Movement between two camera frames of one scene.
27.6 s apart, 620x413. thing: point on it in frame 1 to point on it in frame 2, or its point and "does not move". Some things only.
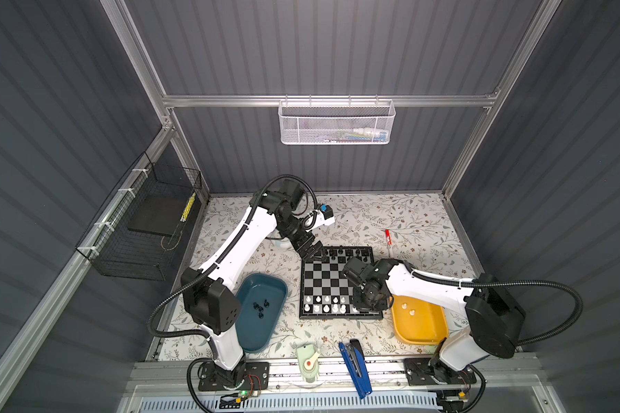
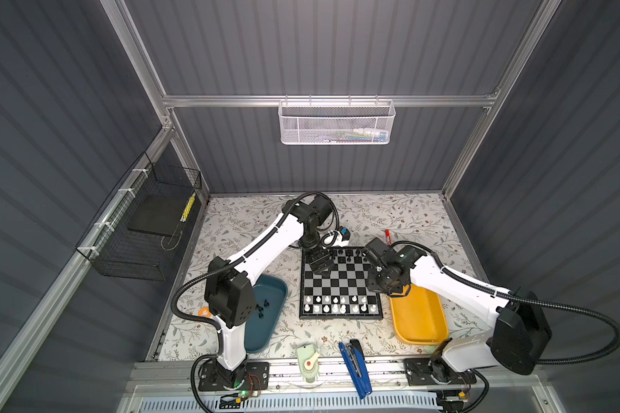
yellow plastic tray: [418, 322] does not move
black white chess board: [325, 292] does not move
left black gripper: [307, 255] to [313, 259]
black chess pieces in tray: [260, 309] does not move
